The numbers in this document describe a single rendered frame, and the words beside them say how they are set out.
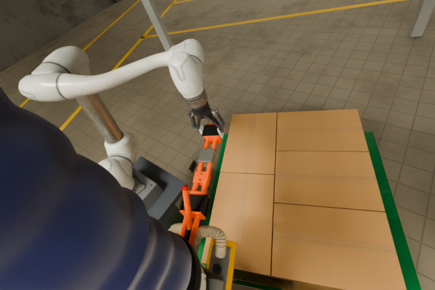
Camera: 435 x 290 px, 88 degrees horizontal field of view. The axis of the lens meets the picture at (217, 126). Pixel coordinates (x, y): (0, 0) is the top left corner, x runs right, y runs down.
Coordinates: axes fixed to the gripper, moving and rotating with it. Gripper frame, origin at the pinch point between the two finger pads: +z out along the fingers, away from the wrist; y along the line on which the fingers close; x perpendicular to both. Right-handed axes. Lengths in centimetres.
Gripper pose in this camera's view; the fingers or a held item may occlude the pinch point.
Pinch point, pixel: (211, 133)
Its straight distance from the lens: 106.1
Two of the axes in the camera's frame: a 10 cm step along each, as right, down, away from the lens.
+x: 1.9, -7.6, 6.2
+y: 9.5, -0.3, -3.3
